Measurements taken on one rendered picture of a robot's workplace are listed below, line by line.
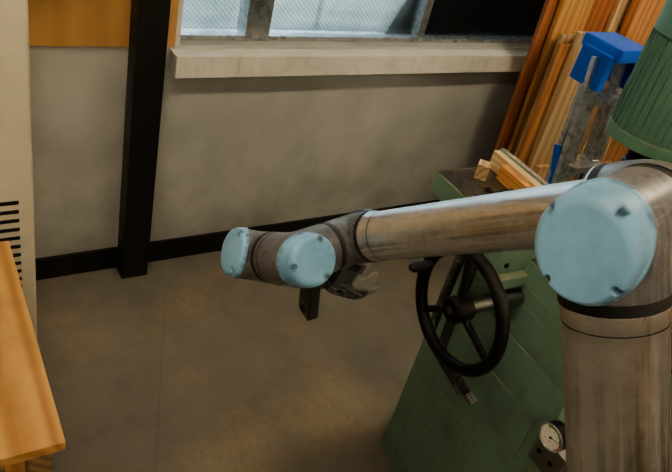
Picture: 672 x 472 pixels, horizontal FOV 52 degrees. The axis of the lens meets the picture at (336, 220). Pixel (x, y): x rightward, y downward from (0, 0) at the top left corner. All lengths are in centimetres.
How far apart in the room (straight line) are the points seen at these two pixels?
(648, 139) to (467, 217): 56
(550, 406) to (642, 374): 85
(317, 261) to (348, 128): 167
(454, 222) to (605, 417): 37
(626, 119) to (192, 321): 159
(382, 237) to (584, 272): 48
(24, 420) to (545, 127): 226
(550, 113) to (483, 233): 203
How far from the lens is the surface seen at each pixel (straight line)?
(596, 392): 78
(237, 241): 121
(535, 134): 305
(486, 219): 98
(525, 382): 165
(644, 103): 145
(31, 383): 157
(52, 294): 256
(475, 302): 150
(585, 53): 242
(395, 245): 111
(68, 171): 239
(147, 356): 234
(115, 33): 219
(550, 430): 154
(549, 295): 154
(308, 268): 112
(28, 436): 149
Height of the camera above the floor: 170
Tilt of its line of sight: 33 degrees down
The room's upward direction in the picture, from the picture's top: 15 degrees clockwise
